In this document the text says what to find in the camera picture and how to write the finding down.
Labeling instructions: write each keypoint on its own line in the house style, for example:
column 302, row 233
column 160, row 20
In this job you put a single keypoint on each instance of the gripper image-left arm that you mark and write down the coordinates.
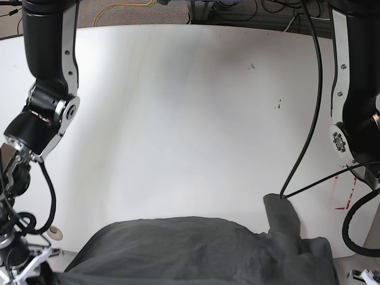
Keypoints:
column 14, row 251

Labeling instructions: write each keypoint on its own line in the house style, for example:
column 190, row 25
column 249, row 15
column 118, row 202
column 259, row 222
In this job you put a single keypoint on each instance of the dark grey T-shirt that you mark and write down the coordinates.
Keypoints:
column 199, row 250

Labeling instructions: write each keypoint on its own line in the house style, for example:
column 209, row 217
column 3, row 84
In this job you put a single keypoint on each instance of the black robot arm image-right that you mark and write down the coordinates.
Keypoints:
column 355, row 91

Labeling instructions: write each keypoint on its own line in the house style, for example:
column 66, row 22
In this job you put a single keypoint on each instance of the red tape rectangle marking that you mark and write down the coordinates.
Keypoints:
column 343, row 189

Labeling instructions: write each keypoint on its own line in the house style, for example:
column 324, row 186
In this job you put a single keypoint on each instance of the wrist camera on image-left arm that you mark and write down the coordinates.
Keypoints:
column 33, row 268

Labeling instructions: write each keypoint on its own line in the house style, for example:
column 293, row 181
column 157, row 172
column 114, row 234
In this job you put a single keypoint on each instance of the left table cable grommet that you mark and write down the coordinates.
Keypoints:
column 55, row 233

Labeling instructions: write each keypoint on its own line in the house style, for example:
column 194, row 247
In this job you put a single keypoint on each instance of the grey metal frame background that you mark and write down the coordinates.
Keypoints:
column 199, row 11

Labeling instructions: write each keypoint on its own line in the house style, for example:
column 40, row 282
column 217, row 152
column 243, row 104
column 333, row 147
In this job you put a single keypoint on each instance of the wrist camera on image-right arm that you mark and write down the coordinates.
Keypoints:
column 367, row 276

